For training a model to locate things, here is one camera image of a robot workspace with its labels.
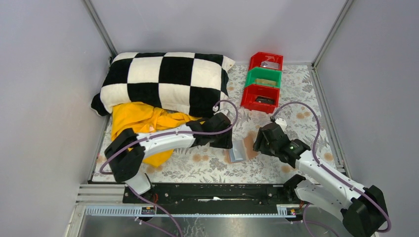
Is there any pink leather card holder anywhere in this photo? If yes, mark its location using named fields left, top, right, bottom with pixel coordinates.
left=227, top=131, right=259, bottom=163

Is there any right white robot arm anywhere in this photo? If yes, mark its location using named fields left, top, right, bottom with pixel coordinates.
left=253, top=122, right=391, bottom=237

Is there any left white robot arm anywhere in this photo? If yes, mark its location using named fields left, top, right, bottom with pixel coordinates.
left=105, top=113, right=232, bottom=194

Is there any front red plastic bin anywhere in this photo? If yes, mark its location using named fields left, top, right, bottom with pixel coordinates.
left=241, top=84, right=280, bottom=114

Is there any red plastic bin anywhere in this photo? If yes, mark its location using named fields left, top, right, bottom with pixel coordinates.
left=248, top=52, right=283, bottom=71
left=241, top=84, right=280, bottom=114

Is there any floral patterned table mat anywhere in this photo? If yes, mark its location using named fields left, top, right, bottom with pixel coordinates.
left=89, top=64, right=340, bottom=184

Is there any black white checkered pillow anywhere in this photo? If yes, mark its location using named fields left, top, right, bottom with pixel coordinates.
left=90, top=52, right=235, bottom=118

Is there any green plastic bin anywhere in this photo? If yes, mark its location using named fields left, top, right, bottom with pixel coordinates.
left=245, top=67, right=282, bottom=88

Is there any back red plastic bin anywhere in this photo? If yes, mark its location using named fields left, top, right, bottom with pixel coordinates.
left=248, top=52, right=283, bottom=71

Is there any yellow cloth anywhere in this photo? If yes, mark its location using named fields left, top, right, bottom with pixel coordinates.
left=111, top=101, right=205, bottom=168

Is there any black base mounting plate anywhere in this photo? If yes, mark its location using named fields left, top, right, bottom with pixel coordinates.
left=123, top=183, right=308, bottom=216

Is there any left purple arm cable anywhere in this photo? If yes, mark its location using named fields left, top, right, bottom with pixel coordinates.
left=99, top=99, right=239, bottom=176

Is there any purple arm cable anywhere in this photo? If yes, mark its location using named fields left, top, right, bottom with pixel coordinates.
left=99, top=99, right=239, bottom=176
left=270, top=101, right=392, bottom=234

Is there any grey slotted cable duct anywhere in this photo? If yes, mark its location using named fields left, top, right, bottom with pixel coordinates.
left=85, top=205, right=296, bottom=218

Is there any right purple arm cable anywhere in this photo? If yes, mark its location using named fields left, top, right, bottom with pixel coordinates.
left=270, top=101, right=392, bottom=234

